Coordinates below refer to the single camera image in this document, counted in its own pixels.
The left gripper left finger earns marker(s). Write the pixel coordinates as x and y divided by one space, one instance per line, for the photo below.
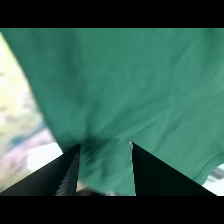
50 180

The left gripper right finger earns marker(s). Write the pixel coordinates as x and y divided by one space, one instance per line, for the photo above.
156 176

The green T-shirt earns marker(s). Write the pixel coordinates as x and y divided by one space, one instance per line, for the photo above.
126 86

